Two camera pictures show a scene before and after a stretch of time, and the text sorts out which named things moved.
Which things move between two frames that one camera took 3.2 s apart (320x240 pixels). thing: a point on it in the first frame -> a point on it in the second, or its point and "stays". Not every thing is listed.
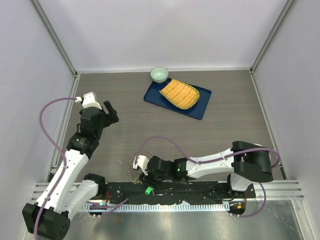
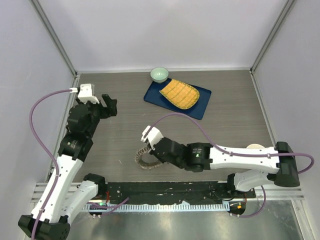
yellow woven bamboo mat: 181,94 stays
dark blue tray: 154,96 stays
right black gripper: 148,180 -> 152,152
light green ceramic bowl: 159,74 stays
